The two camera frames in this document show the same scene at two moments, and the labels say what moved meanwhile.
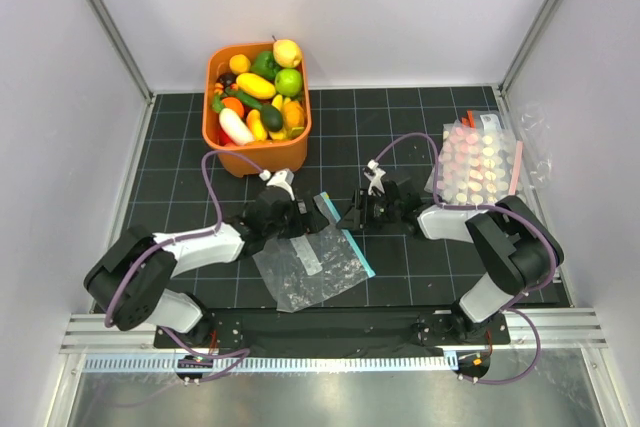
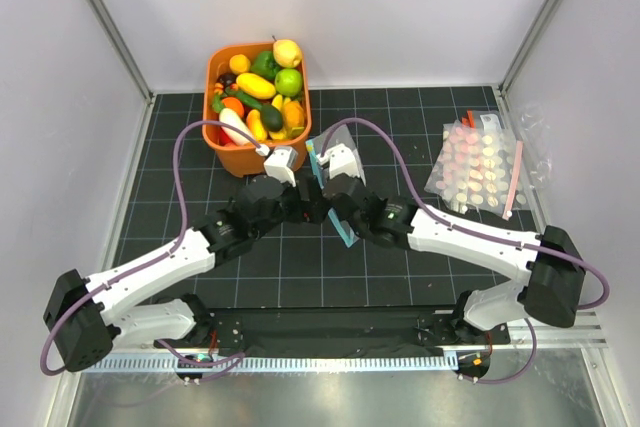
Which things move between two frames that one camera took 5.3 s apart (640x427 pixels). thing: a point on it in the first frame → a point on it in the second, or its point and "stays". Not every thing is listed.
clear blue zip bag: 303,270 → 337,136
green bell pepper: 264,64 stays
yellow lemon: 239,64 stays
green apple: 288,82 stays
